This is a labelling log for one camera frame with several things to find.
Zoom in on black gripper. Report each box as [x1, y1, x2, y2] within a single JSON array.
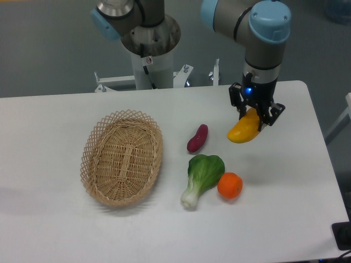
[[229, 77, 285, 132]]

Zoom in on yellow mango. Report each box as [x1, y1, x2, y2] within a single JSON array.
[[227, 108, 260, 144]]

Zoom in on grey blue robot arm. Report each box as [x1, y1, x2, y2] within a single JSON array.
[[90, 1, 291, 129]]

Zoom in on purple sweet potato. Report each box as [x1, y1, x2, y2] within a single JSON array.
[[187, 124, 208, 153]]

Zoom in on green bok choy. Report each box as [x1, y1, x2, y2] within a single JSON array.
[[180, 154, 225, 210]]

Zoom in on orange fruit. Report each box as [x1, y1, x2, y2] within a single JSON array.
[[217, 173, 243, 199]]

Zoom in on white furniture at right edge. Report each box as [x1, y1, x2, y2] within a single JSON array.
[[324, 93, 350, 145]]

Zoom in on woven wicker basket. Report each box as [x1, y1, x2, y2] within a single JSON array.
[[80, 110, 163, 207]]

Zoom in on black device at table edge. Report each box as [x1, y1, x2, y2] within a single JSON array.
[[331, 222, 350, 251]]

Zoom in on white metal base frame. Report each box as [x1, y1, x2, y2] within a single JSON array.
[[94, 58, 222, 93]]

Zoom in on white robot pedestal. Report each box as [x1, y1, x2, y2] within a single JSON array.
[[121, 15, 181, 90]]

